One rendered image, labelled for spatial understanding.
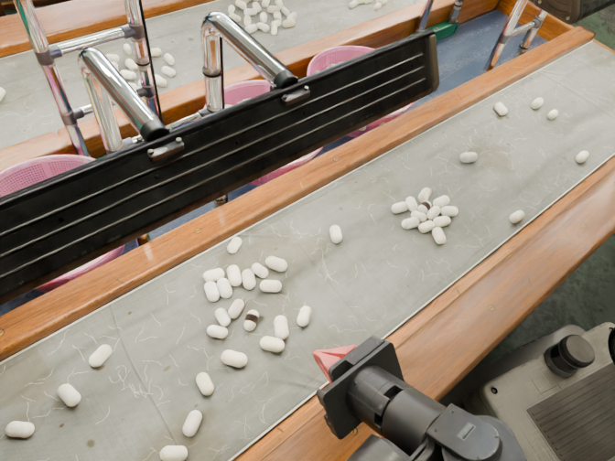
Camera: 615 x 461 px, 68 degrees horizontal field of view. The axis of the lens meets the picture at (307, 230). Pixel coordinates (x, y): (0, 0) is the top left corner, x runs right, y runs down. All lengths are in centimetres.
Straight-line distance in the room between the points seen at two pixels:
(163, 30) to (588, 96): 111
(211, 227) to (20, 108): 50
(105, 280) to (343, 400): 43
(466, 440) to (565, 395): 79
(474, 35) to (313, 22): 55
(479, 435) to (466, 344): 38
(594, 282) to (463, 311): 134
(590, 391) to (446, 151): 62
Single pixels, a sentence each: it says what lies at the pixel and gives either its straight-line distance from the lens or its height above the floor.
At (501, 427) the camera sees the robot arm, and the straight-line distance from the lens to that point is 42.
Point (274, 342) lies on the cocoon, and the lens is 70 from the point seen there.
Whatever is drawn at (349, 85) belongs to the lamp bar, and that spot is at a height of 110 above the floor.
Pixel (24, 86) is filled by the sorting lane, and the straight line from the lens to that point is 117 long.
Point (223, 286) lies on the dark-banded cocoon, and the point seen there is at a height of 76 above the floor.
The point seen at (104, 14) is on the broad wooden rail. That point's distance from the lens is 132.
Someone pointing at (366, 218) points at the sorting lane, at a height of 74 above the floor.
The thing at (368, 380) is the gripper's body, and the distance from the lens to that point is 49.
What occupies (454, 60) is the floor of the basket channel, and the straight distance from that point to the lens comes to 148.
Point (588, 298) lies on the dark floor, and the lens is 204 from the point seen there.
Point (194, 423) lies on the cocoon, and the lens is 67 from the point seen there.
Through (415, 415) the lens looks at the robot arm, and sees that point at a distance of 45.
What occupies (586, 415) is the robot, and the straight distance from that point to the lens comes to 120.
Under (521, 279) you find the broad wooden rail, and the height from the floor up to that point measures 76.
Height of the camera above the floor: 141
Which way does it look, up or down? 54 degrees down
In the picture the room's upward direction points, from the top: 12 degrees clockwise
